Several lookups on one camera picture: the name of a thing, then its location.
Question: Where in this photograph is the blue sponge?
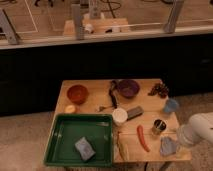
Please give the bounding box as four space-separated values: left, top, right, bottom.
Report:
75 137 96 161

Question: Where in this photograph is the grey metal post centre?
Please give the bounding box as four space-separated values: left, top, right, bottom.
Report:
71 4 84 40

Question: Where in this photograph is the blue grey towel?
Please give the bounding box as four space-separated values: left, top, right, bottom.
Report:
160 137 178 157

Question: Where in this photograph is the metal can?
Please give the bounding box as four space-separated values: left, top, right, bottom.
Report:
152 119 167 135

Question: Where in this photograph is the orange bowl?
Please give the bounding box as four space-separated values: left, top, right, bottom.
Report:
67 85 89 105

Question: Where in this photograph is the purple bowl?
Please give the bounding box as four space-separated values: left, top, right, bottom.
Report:
117 79 140 98

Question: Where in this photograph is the grey metal post left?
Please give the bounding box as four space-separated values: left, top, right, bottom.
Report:
0 8 19 45

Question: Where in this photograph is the grey rectangular block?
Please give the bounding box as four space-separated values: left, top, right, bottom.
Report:
127 106 144 120

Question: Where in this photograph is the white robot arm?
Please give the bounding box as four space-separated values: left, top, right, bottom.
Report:
176 112 213 148

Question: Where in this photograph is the white cup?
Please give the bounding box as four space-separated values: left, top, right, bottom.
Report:
112 108 128 126

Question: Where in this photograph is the metal fork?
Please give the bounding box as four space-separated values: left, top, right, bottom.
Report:
97 106 113 112

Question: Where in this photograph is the black utensil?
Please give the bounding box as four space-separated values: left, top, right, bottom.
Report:
108 81 118 109

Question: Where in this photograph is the grey metal post right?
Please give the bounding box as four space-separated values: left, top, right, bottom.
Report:
164 0 184 34

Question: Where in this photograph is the grey metal post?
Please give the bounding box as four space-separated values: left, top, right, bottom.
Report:
164 0 184 34
71 4 84 40
0 8 19 45

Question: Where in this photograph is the distant wooden table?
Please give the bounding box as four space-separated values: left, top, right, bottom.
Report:
63 18 130 36

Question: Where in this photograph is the green plastic tray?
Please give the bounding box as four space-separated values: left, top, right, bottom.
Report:
44 114 114 167

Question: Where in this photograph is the dark grape bunch toy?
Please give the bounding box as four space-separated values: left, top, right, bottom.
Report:
148 83 169 98

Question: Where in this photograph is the yellow corn toy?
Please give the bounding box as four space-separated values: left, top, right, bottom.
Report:
117 134 129 162

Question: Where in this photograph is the red carrot toy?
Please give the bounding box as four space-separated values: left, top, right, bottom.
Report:
137 125 150 152

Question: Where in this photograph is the small yellow round object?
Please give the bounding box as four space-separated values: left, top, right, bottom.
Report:
64 105 77 113

